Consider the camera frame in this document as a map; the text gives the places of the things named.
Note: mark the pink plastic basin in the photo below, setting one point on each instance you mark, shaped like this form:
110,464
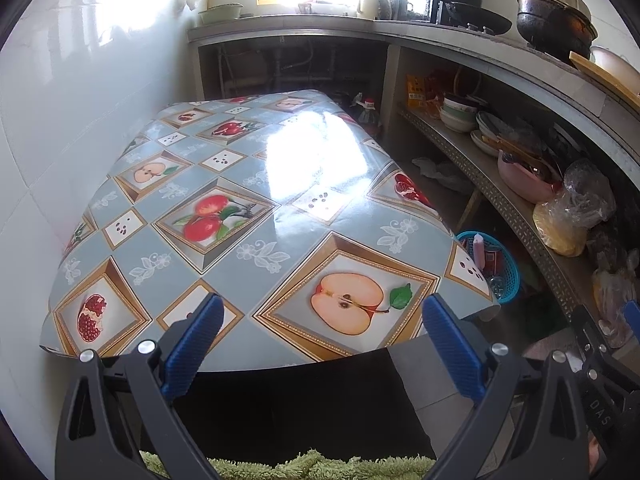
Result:
525,185

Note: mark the pink soft roll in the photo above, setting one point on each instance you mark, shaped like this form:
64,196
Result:
479,252

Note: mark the clear bag of yellow grain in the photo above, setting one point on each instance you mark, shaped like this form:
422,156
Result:
565,230

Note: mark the white plastic bag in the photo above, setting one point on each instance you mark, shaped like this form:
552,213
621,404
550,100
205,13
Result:
442,172

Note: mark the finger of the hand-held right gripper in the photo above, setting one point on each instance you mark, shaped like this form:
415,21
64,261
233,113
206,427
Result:
632,316
605,395

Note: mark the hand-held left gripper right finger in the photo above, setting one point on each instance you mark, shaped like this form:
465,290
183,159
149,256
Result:
452,345

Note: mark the red food packet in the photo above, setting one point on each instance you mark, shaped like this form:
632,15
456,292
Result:
437,92

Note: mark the plastic bag of dried goods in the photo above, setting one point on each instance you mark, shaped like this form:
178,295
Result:
612,290

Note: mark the black cooking pot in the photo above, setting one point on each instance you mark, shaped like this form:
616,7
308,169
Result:
550,35

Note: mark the blue mesh wastebasket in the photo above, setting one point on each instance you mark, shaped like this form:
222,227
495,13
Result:
512,280

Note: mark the cream jug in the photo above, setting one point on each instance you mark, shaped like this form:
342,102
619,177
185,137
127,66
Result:
367,5

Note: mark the orange food packet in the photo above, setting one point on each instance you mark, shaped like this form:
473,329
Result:
416,92

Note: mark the white enamel basin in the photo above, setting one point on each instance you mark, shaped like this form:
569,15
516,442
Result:
617,67

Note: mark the stack of bowls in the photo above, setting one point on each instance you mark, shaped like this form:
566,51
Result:
457,115

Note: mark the stack of plates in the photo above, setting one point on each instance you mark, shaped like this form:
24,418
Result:
487,132

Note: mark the perforated metal shelf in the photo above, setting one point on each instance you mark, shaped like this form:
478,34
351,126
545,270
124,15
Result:
500,180

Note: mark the cooking oil bottle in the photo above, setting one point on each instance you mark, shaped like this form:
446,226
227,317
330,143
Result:
370,115

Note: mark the black wok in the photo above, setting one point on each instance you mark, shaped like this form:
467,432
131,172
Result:
480,17

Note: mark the concrete kitchen counter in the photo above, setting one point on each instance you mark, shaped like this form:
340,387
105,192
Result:
300,22

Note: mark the pale green basin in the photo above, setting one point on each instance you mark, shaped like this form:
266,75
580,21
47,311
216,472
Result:
220,14

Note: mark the wooden cutting board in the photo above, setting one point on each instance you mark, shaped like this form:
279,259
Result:
590,67

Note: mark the dark green bag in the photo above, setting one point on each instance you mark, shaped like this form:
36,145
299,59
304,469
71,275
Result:
542,317

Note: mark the person's green fleece jacket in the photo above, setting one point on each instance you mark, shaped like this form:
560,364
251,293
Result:
300,470

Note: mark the fruit-printed tablecloth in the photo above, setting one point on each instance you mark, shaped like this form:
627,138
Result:
145,240

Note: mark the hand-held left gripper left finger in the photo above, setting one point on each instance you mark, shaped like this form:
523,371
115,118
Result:
195,340

